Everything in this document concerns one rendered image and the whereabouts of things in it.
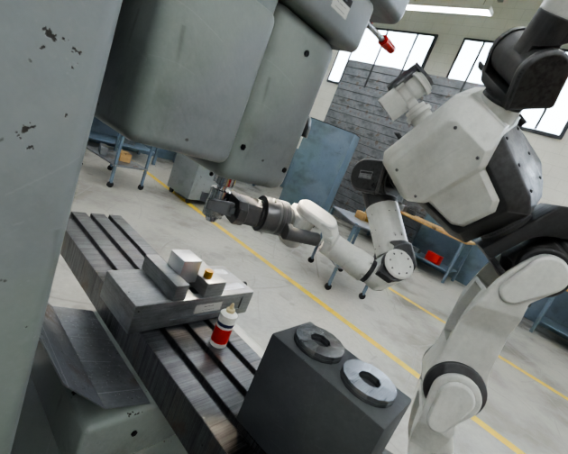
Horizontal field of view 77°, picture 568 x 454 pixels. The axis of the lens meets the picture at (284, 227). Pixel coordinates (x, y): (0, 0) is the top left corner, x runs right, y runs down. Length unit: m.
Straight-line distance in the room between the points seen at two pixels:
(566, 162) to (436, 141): 7.35
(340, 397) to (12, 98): 0.52
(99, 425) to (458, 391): 0.76
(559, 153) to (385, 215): 7.32
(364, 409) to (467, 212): 0.51
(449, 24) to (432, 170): 8.83
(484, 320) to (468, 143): 0.41
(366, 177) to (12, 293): 0.83
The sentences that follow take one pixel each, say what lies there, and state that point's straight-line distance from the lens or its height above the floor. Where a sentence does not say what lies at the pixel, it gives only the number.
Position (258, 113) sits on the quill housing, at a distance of 0.69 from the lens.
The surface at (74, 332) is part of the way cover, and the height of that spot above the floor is 0.88.
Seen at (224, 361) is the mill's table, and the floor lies 0.93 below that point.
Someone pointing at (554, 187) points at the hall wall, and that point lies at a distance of 8.12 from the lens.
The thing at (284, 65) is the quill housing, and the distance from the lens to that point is 0.71.
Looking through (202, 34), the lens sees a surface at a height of 1.51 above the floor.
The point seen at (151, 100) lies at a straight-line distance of 0.55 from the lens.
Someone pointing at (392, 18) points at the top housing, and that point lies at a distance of 0.91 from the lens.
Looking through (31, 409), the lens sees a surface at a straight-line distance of 0.97.
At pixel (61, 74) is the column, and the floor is 1.41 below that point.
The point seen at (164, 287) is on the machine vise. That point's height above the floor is 1.02.
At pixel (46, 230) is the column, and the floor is 1.25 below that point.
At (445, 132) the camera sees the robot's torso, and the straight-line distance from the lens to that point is 0.86.
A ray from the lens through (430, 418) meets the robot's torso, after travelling 1.04.
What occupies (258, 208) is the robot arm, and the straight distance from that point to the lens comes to 0.81.
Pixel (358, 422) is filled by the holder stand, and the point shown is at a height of 1.10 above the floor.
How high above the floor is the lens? 1.43
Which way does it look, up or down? 13 degrees down
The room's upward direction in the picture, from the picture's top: 22 degrees clockwise
